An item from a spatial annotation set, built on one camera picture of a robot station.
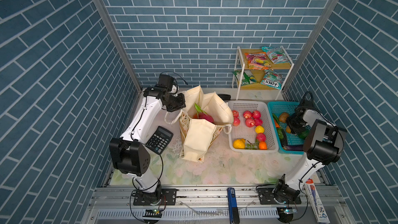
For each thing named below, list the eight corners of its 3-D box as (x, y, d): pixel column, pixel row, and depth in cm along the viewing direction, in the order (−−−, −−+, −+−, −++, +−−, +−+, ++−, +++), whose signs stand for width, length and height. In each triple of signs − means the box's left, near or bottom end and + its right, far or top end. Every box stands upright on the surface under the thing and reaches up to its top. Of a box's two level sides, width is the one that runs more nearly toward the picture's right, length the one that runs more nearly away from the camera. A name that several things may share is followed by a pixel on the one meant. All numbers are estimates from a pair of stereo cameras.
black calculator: (145, 147, 92) (143, 145, 90) (159, 127, 101) (158, 125, 98) (161, 155, 89) (159, 153, 87) (174, 134, 98) (173, 132, 95)
